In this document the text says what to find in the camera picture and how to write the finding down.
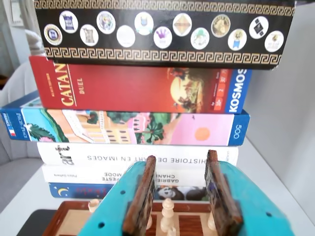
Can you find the blue panda moon box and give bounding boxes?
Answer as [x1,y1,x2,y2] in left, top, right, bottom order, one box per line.
[48,181,210,201]

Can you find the black gold game box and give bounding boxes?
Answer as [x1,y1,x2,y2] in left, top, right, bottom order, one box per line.
[33,0,296,71]

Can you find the grey sofa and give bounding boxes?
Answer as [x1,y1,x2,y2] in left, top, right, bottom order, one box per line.
[0,60,44,214]

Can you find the wooden chessboard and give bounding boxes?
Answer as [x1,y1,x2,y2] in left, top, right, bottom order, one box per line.
[43,200,219,236]

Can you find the white fabric cushion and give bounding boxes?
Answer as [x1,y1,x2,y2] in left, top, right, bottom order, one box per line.
[25,29,47,59]

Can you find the light wooden queen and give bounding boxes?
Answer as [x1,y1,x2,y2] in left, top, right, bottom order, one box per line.
[160,198,176,232]

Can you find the light wooden rook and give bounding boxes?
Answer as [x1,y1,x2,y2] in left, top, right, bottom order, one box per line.
[88,198,100,213]

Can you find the white art history book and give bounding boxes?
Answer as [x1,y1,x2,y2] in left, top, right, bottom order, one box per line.
[36,142,239,167]

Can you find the red Catan Duel box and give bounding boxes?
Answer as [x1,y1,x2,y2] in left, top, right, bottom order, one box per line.
[29,56,253,115]

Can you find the white Chanel fashion book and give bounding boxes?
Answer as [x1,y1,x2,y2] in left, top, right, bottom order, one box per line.
[41,163,210,188]

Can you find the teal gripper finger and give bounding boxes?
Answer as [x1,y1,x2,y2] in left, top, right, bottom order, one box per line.
[78,156,158,236]
[205,149,293,236]

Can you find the blue pink puzzle box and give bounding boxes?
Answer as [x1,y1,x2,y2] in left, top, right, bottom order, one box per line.
[0,90,251,148]

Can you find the black textured mat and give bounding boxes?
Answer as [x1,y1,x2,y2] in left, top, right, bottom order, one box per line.
[23,208,59,236]

